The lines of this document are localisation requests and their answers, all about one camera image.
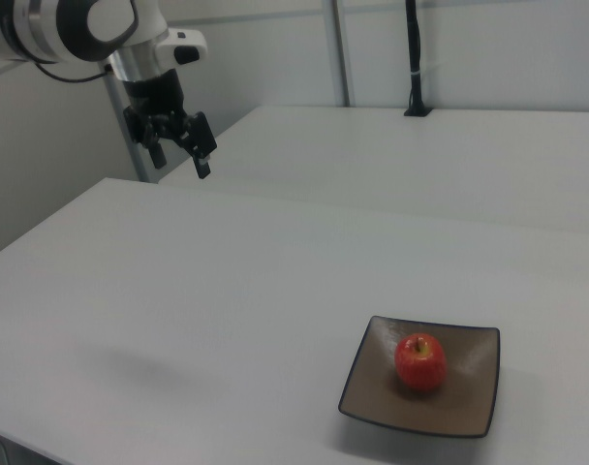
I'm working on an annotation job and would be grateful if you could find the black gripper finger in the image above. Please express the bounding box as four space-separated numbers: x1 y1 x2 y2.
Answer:
139 120 168 171
177 110 219 181

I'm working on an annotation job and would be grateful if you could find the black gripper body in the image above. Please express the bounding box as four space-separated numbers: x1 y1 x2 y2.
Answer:
122 70 192 146

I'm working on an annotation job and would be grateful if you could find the red apple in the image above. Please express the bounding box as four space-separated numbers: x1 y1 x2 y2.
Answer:
393 331 449 393

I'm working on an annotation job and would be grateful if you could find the brown square ceramic plate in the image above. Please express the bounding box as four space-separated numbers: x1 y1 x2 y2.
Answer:
337 315 501 440

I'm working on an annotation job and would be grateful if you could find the white side table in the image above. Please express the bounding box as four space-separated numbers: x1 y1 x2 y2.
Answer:
157 105 589 233

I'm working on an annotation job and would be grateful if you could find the grey metal partition post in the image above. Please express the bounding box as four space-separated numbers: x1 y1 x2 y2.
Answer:
328 0 352 109
103 77 159 184

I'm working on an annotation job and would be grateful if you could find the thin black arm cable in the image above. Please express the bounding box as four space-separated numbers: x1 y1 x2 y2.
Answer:
35 61 116 84

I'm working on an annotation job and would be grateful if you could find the black camera pole with clamp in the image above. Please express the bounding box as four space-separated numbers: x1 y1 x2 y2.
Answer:
402 0 434 118

